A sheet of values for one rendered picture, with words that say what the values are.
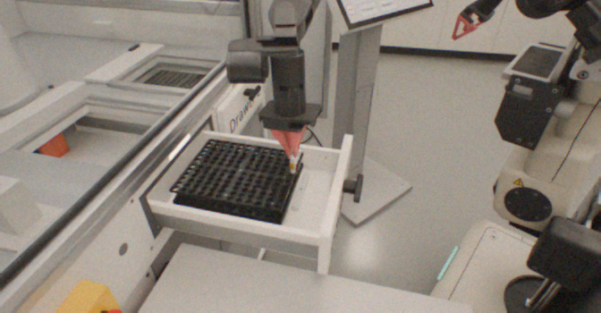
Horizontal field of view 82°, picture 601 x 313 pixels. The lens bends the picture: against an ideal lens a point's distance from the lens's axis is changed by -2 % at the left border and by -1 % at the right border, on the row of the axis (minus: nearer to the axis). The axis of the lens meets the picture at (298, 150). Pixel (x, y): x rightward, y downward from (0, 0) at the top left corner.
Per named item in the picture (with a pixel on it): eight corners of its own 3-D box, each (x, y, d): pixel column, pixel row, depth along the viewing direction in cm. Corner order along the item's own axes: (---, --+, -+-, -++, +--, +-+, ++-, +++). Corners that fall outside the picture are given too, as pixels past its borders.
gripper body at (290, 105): (313, 130, 59) (313, 89, 55) (258, 124, 62) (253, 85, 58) (322, 113, 65) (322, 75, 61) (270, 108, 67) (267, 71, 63)
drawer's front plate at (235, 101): (263, 95, 114) (261, 63, 107) (227, 147, 91) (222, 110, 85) (258, 95, 114) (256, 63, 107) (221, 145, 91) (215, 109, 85)
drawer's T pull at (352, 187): (363, 178, 69) (364, 173, 68) (359, 205, 63) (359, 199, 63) (345, 175, 70) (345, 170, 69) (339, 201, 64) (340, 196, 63)
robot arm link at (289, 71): (303, 51, 54) (305, 40, 58) (258, 52, 54) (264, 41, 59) (304, 92, 57) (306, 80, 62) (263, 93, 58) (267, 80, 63)
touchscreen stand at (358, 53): (411, 190, 196) (461, -1, 135) (356, 228, 174) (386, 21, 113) (348, 148, 227) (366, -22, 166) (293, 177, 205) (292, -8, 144)
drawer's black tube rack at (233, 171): (303, 174, 79) (303, 152, 76) (281, 234, 66) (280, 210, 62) (213, 160, 84) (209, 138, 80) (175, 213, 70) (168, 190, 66)
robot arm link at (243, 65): (296, -1, 53) (300, 20, 62) (223, 1, 54) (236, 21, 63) (295, 76, 53) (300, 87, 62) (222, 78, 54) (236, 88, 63)
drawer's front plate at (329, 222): (349, 172, 83) (352, 133, 76) (326, 276, 61) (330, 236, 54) (341, 171, 83) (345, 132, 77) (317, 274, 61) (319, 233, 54)
